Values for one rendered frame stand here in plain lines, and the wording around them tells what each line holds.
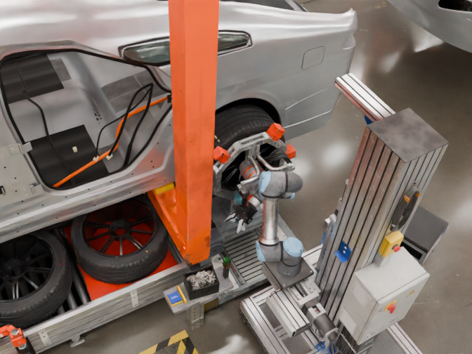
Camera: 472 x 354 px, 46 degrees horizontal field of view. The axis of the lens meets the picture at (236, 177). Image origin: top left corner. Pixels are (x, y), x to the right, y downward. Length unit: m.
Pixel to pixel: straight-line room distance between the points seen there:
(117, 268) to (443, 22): 3.47
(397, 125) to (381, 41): 4.25
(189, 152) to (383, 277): 1.17
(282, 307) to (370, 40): 4.07
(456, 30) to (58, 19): 3.49
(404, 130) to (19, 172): 2.05
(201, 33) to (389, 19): 4.91
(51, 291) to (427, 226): 2.70
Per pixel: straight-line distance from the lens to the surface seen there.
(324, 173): 4.96
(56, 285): 3.71
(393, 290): 2.91
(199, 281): 3.53
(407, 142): 2.41
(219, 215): 4.25
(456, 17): 5.27
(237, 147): 3.49
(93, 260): 3.75
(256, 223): 4.32
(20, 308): 3.68
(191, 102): 2.57
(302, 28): 3.54
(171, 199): 3.77
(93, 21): 3.05
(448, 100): 6.11
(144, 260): 3.72
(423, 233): 4.35
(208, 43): 2.41
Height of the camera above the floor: 3.62
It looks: 49 degrees down
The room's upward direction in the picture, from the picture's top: 5 degrees clockwise
